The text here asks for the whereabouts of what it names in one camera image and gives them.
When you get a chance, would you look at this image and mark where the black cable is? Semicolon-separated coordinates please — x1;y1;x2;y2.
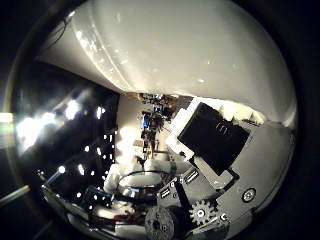
116;169;165;198

